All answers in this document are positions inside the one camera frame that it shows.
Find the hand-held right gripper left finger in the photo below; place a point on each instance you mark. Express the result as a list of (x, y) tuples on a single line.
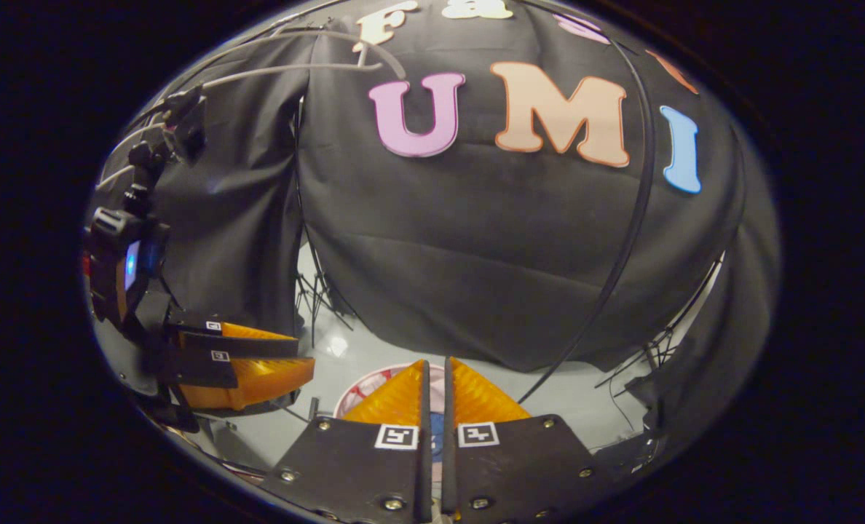
[(425, 466)]

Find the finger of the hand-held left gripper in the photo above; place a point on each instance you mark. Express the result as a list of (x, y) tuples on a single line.
[(199, 367), (243, 347)]

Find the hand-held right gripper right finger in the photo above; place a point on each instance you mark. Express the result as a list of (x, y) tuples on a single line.
[(448, 466)]

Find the black backdrop stand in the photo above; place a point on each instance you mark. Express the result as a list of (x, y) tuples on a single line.
[(313, 306), (658, 342)]

